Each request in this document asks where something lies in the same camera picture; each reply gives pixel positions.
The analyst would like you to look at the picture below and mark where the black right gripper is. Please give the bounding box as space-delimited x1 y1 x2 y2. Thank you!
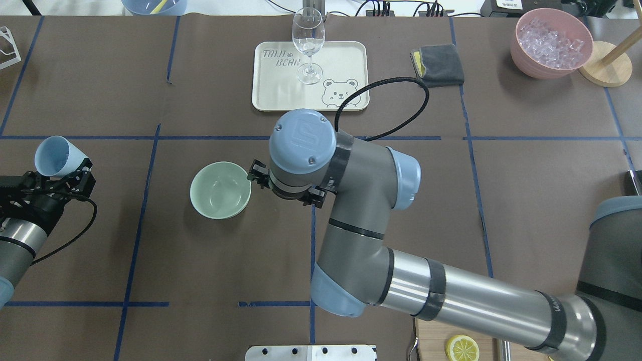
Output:
247 159 338 208

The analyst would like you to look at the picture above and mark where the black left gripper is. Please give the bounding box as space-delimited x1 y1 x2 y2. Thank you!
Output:
1 158 96 235

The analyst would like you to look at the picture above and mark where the light blue plastic cup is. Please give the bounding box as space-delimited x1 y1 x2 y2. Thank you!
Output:
34 136 88 178

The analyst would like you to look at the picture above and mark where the mint green bowl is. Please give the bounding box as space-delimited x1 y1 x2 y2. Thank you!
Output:
190 161 252 220

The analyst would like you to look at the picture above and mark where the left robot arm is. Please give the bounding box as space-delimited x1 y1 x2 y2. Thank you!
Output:
1 158 98 307

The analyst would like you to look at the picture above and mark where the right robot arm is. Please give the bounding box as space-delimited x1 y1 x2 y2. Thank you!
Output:
270 109 640 360

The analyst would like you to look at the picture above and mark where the pink bowl with ice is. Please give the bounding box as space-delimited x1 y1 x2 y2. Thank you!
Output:
511 8 594 79

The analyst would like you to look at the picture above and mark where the cream bear tray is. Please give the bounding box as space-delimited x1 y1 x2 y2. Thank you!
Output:
252 41 369 112

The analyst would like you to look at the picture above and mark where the clear wine glass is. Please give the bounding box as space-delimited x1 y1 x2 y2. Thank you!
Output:
291 7 326 85

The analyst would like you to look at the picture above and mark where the grey folded cloth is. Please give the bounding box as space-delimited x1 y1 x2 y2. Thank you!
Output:
410 44 465 88

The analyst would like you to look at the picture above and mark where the wooden cutting board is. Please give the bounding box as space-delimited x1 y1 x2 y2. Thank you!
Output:
415 317 552 361

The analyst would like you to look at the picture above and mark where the lemon half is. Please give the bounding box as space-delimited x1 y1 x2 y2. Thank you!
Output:
444 334 480 361

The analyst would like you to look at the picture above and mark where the wooden paper towel stand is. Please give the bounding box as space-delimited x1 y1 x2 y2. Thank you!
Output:
579 27 641 87

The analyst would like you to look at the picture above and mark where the white wire cup rack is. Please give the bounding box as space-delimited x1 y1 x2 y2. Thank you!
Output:
1 27 22 69

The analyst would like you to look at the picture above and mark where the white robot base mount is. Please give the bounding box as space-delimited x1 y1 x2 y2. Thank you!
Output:
245 344 378 360

